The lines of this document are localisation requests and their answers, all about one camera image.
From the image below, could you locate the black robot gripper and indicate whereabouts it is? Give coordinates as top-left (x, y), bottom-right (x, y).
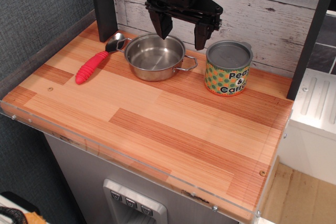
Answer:
top-left (145, 0), bottom-right (223, 50)

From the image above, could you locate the red handled metal spoon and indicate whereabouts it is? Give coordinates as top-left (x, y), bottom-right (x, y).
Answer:
top-left (75, 33), bottom-right (125, 84)

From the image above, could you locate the clear acrylic table edge guard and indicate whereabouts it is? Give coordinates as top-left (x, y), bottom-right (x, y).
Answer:
top-left (2, 94), bottom-right (292, 223)

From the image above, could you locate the small stainless steel pot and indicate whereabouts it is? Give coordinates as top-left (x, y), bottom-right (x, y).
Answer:
top-left (117, 33), bottom-right (198, 82)

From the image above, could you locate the peas and carrots can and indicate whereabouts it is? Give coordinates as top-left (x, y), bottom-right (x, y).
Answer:
top-left (204, 40), bottom-right (253, 97)

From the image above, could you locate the white toy sink unit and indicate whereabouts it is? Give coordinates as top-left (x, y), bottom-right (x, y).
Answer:
top-left (278, 69), bottom-right (335, 184)

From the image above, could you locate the grey ice dispenser panel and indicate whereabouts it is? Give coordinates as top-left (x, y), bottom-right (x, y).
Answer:
top-left (103, 179), bottom-right (168, 223)

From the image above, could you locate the black and orange bag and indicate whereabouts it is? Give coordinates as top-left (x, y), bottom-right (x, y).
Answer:
top-left (1, 191), bottom-right (48, 224)

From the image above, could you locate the black vertical post left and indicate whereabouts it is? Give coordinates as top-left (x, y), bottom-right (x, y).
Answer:
top-left (93, 0), bottom-right (118, 42)

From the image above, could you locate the black vertical post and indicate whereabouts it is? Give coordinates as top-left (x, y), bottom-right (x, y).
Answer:
top-left (93, 0), bottom-right (118, 42)
top-left (287, 0), bottom-right (331, 100)

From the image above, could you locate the black vertical post right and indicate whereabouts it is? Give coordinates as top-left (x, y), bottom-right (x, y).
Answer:
top-left (287, 0), bottom-right (331, 100)

